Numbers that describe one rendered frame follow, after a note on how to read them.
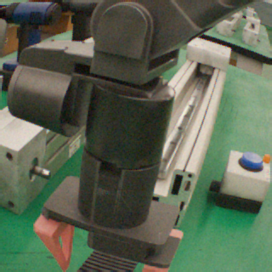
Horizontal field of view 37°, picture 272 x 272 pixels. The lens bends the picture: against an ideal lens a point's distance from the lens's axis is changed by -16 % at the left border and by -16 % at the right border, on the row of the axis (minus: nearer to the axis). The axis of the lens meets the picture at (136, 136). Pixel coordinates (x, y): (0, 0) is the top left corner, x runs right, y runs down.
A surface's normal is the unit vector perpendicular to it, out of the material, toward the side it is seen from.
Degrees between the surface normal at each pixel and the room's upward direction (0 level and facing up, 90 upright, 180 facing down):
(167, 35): 89
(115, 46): 89
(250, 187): 90
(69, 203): 0
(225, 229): 0
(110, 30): 89
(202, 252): 0
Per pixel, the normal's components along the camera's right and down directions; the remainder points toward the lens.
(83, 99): 0.92, 0.29
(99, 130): -0.67, 0.19
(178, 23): -0.36, 0.31
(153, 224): 0.17, -0.90
